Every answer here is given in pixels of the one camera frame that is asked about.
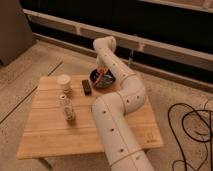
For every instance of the grey cabinet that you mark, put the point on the grey cabinet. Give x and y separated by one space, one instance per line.
15 33

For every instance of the wooden table board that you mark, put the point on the wooden table board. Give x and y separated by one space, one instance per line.
47 134

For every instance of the white wall rail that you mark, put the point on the white wall rail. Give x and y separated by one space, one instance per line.
170 52

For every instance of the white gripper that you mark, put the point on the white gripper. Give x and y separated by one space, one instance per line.
101 67

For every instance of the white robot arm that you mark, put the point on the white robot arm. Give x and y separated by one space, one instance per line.
122 149

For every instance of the small dark block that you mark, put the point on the small dark block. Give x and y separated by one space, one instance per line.
86 87

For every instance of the dark ceramic bowl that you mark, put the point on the dark ceramic bowl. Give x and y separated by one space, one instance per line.
107 80

